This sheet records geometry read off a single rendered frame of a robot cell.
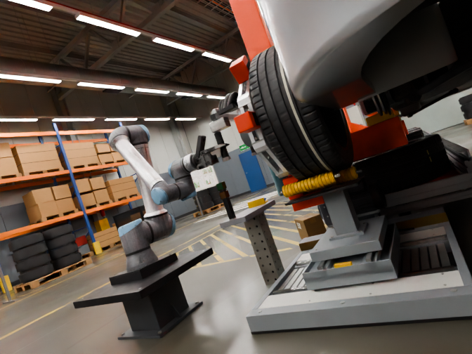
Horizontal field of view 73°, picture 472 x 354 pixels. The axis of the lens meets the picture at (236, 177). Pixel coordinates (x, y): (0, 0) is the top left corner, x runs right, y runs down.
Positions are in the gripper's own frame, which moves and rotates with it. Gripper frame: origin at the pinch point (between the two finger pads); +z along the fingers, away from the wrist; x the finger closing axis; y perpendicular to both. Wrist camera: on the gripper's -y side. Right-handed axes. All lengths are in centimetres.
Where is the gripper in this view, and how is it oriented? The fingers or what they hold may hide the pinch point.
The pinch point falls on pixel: (225, 143)
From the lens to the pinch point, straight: 158.2
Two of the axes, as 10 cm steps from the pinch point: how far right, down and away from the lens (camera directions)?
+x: -4.7, 1.5, -8.7
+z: 8.2, -3.0, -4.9
